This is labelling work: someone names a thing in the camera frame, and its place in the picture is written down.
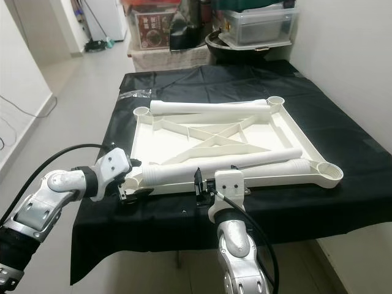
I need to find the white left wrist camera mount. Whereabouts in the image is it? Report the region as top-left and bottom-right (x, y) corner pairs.
(94, 148), (132, 195)

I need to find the orange lid storage box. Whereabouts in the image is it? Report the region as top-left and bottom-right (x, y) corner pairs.
(121, 0), (187, 53)

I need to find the green floor mop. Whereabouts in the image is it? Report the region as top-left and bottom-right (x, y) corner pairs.
(83, 0), (116, 53)

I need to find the white plastic table top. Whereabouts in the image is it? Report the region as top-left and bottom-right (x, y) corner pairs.
(133, 96), (344, 197)

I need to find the clear tape strip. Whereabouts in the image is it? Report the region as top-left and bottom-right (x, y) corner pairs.
(121, 89), (154, 99)

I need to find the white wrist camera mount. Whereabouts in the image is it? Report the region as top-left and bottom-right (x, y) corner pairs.
(214, 170), (246, 212)
(94, 148), (132, 195)

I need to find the clear plastic storage box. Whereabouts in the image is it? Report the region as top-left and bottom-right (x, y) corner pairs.
(219, 7), (301, 50)

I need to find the black round basin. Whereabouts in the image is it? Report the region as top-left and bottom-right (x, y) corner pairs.
(205, 31), (288, 65)

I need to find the black tablecloth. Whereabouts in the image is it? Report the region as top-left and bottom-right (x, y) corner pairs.
(70, 59), (392, 285)

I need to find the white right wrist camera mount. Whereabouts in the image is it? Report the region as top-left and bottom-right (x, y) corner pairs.
(214, 170), (246, 212)

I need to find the green round lid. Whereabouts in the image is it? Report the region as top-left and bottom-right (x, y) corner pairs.
(214, 0), (301, 12)

